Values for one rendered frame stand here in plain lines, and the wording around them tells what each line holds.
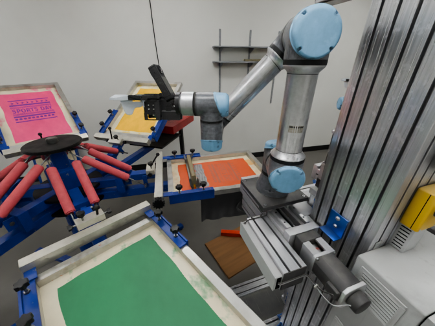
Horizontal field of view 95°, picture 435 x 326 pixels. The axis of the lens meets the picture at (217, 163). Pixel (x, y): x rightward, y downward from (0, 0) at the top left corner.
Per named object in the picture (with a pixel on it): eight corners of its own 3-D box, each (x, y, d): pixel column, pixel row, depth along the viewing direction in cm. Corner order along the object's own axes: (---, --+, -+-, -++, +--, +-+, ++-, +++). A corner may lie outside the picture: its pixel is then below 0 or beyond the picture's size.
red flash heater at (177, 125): (164, 118, 292) (163, 110, 286) (193, 121, 281) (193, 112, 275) (139, 132, 240) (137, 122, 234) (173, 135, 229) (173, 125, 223)
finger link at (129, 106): (112, 116, 58) (145, 114, 62) (109, 94, 56) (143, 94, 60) (111, 115, 61) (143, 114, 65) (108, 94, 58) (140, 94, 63)
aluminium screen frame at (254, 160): (248, 153, 198) (248, 150, 196) (278, 185, 148) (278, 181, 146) (167, 162, 181) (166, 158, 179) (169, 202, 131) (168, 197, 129)
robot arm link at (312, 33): (292, 176, 82) (327, 11, 56) (303, 199, 68) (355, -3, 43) (263, 174, 83) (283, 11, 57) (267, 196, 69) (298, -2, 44)
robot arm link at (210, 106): (228, 122, 62) (228, 94, 58) (193, 121, 63) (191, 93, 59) (228, 116, 69) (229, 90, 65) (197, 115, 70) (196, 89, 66)
